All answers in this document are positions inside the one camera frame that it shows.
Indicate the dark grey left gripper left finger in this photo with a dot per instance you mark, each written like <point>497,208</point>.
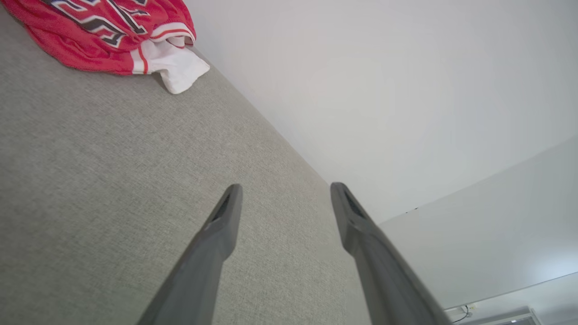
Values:
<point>203,271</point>

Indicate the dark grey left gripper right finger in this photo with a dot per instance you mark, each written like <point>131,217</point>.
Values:
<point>384,280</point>

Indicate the red and white jersey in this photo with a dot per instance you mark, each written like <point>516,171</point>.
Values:
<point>67,45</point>

